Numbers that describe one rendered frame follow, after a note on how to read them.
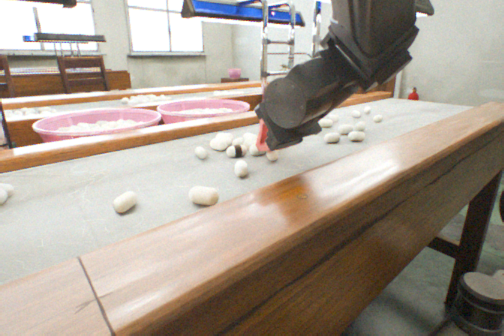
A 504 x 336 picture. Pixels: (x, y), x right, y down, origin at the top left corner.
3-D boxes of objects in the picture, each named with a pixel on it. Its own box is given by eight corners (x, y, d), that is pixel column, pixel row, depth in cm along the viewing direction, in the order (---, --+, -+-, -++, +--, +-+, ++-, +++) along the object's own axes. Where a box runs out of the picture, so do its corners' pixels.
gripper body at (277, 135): (250, 110, 43) (279, 79, 38) (297, 103, 50) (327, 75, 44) (270, 148, 42) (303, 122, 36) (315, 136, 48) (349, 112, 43)
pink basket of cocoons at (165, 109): (268, 138, 88) (268, 106, 85) (188, 157, 72) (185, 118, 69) (217, 123, 107) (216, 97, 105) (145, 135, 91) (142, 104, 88)
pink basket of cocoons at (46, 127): (186, 149, 77) (184, 113, 74) (91, 187, 55) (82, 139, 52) (117, 136, 89) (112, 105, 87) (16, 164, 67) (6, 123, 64)
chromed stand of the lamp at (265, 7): (295, 111, 130) (300, -1, 116) (261, 117, 117) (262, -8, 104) (265, 106, 144) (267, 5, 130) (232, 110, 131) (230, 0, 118)
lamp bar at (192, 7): (306, 27, 142) (307, 10, 139) (190, 16, 103) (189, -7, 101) (293, 28, 147) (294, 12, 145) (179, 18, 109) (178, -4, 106)
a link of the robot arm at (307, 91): (418, 55, 32) (364, 1, 34) (376, 73, 24) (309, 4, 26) (345, 121, 40) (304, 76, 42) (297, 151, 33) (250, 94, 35)
